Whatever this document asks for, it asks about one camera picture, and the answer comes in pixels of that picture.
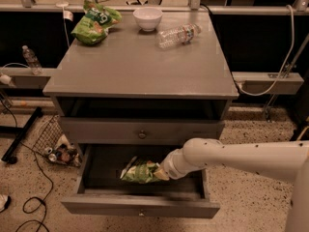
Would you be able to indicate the grey drawer cabinet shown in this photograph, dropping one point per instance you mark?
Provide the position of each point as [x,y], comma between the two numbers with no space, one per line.
[128,76]

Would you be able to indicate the white ceramic bowl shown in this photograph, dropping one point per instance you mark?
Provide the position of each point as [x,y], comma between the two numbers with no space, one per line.
[147,18]

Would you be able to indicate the wire basket with cans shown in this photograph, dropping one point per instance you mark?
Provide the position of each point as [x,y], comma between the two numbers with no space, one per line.
[54,146]

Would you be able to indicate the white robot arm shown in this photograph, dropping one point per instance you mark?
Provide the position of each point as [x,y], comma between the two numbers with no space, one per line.
[285,161]

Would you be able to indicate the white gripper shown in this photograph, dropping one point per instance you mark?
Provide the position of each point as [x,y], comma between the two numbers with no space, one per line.
[169,167]

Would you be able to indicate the grey top drawer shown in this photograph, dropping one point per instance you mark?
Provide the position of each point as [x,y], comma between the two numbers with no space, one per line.
[138,132]

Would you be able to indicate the clear plastic water bottle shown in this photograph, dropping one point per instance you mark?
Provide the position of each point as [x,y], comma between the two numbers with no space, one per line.
[179,35]

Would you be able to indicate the black table leg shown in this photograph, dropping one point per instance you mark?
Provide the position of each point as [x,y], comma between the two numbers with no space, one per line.
[19,134]

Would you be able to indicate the white shoe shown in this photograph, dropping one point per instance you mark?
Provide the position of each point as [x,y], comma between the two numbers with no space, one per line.
[5,202]

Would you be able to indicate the green chip bag rear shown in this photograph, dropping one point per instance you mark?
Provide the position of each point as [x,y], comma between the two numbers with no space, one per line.
[93,27]

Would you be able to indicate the white lamp stand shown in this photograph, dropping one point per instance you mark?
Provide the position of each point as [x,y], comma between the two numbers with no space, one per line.
[67,15]

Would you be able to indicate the green jalapeno chip bag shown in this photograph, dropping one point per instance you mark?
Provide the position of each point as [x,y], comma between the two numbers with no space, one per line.
[141,171]

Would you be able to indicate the water bottle on ledge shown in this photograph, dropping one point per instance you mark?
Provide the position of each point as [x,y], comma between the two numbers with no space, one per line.
[32,60]

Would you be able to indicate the grey open middle drawer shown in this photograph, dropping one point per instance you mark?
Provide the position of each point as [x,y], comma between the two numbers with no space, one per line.
[100,191]

